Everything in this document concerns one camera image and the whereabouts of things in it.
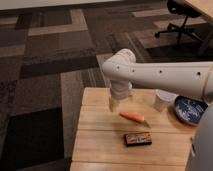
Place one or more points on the dark rectangular box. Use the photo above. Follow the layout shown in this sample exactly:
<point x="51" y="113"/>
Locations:
<point x="137" y="139"/>

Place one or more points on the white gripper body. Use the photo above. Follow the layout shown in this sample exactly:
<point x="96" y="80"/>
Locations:
<point x="120" y="89"/>

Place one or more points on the blue ceramic bowl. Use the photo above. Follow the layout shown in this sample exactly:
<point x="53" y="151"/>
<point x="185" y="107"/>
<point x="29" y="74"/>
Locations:
<point x="189" y="111"/>

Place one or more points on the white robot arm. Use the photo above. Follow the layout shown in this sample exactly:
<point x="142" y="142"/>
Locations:
<point x="190" y="79"/>

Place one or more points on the white paper cup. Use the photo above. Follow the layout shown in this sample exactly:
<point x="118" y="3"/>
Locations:
<point x="163" y="99"/>

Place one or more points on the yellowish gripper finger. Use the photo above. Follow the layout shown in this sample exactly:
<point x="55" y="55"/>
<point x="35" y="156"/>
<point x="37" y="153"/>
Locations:
<point x="113" y="104"/>

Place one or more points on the orange pepper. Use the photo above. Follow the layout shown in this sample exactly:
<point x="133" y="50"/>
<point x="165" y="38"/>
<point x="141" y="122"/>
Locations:
<point x="134" y="117"/>

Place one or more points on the wooden desk in background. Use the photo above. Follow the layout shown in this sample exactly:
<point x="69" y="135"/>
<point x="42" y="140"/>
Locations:
<point x="205" y="7"/>

